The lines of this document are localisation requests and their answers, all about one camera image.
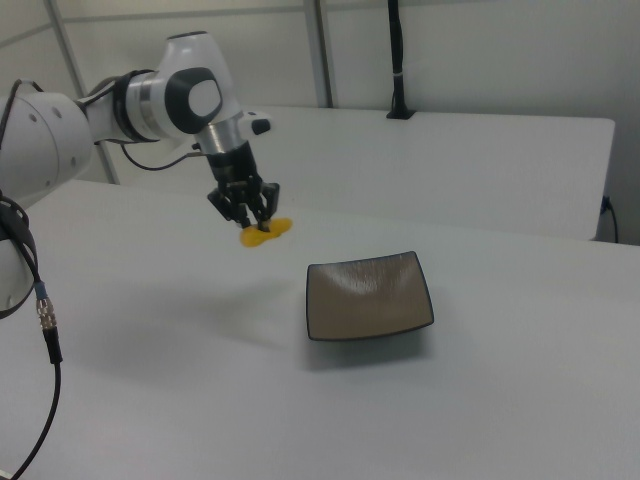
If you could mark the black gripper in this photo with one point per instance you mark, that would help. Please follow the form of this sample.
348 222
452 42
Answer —
235 167

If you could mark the yellow banana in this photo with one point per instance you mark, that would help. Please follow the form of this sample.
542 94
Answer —
282 227

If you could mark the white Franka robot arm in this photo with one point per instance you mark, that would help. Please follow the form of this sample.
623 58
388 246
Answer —
45 145

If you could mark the square brown ceramic plate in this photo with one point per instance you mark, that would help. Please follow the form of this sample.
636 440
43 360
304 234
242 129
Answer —
367 300

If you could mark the white side table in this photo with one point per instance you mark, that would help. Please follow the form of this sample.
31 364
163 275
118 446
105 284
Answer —
440 165

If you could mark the black pole with base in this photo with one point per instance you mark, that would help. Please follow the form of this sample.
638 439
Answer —
398 60

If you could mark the grey vertical wall post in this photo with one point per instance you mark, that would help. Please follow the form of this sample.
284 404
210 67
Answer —
320 55

